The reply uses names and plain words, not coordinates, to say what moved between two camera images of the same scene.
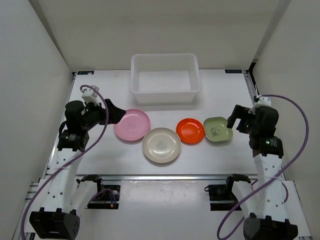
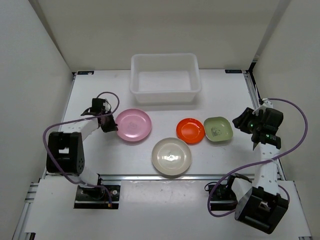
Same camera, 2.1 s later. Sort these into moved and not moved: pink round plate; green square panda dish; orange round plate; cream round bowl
Moved: cream round bowl
Not moved: pink round plate; green square panda dish; orange round plate
